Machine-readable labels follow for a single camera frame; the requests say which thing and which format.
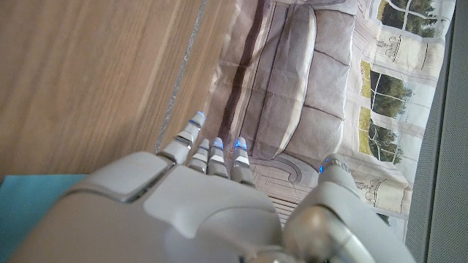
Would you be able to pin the printed sofa room backdrop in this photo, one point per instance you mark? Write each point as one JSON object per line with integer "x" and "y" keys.
{"x": 321, "y": 80}

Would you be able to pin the blue sticky note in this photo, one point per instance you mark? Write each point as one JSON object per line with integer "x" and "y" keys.
{"x": 25, "y": 204}

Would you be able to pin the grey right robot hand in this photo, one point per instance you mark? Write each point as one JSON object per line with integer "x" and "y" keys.
{"x": 204, "y": 212}

